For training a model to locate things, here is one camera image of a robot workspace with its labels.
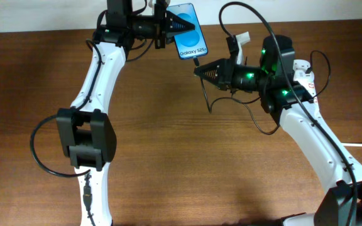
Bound blue smartphone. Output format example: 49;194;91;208
167;3;209;60

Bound black USB charging cable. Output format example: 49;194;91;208
193;50;332;136

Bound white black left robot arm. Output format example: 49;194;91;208
56;0;196;225

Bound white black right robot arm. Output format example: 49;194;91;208
194;35;362;225

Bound black charger plug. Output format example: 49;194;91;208
305;67;313;74

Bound white power strip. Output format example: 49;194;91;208
293;60;317;97

